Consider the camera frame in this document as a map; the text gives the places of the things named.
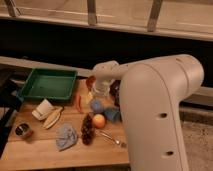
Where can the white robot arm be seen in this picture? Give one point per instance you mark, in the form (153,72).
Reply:
(149,96)

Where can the red bowl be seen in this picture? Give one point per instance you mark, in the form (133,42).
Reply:
(89,82)

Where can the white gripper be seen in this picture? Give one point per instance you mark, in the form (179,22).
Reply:
(100,88)

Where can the apple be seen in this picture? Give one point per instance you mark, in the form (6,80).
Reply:
(99,121)

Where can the metal fork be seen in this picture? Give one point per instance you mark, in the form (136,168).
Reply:
(116,141)

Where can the white cup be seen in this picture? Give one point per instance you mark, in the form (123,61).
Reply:
(43,110)

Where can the green plastic tray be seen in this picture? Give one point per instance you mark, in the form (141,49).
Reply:
(51,84)

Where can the small metal cup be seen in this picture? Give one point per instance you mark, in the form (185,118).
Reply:
(23,130)

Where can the purple bowl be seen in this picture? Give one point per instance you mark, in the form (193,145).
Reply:
(114,92)

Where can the blue cloth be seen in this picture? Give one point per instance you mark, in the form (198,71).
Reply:
(67,137)

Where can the blue sponge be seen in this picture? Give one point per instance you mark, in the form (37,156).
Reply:
(96,106)

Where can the orange carrot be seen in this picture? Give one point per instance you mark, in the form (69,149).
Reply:
(78,103)

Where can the dark grape bunch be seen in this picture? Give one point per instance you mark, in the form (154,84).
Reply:
(87,130)

